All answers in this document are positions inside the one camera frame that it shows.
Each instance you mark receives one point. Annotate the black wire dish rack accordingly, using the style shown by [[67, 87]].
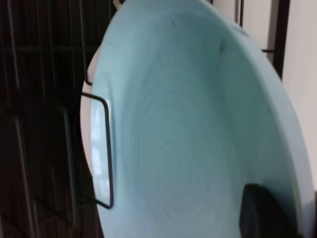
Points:
[[46, 190]]

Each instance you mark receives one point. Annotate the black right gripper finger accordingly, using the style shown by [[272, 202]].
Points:
[[261, 216]]

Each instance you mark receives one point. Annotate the pink plate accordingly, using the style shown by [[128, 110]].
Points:
[[85, 109]]

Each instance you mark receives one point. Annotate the light blue plate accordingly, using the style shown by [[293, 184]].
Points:
[[196, 112]]

